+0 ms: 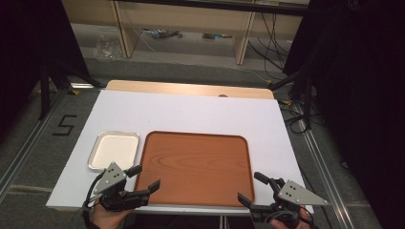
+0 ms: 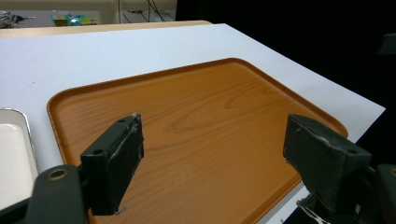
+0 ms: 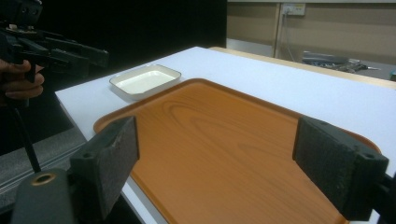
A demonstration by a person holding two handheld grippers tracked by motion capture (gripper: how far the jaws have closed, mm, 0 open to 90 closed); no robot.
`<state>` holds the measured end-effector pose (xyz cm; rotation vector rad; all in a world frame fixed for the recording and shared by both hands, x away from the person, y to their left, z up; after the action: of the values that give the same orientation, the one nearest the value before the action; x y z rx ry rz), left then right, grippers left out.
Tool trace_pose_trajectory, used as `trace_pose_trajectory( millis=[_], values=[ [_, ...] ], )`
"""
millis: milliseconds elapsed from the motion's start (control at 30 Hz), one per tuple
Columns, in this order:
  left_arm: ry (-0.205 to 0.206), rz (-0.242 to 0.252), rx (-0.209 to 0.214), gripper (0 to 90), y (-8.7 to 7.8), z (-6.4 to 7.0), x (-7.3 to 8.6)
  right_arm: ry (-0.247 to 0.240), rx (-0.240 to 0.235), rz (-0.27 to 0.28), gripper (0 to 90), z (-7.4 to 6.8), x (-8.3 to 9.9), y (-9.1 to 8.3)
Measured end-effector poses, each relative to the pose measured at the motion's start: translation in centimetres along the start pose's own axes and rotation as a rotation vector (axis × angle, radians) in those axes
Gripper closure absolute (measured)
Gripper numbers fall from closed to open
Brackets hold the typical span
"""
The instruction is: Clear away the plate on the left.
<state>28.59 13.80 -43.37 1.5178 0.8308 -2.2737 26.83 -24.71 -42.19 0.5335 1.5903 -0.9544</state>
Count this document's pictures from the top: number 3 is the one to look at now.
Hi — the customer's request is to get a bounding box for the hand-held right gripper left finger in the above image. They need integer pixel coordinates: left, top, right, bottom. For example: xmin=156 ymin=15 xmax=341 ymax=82
xmin=69 ymin=115 xmax=140 ymax=220

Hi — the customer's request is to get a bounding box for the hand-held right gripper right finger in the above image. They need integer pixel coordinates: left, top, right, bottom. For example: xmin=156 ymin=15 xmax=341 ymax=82
xmin=291 ymin=115 xmax=390 ymax=222

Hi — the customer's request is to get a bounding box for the white rectangular dish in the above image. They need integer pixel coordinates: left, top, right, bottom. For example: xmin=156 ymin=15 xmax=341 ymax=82
xmin=108 ymin=63 xmax=182 ymax=101

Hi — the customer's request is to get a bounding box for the pile of grey equipment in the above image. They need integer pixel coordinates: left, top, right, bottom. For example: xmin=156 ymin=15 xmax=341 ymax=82
xmin=301 ymin=50 xmax=382 ymax=75

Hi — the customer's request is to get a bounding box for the brown wooden tray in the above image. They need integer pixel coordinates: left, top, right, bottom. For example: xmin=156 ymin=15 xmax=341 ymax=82
xmin=92 ymin=77 xmax=382 ymax=224

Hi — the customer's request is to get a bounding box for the black cable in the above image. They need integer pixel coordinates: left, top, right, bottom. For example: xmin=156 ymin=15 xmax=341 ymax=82
xmin=11 ymin=105 xmax=42 ymax=174

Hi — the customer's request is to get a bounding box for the white wall cable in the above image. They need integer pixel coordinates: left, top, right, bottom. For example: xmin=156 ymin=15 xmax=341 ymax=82
xmin=281 ymin=13 xmax=295 ymax=61

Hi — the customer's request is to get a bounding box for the white wall socket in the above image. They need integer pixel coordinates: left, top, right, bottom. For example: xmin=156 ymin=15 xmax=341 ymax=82
xmin=281 ymin=2 xmax=306 ymax=17

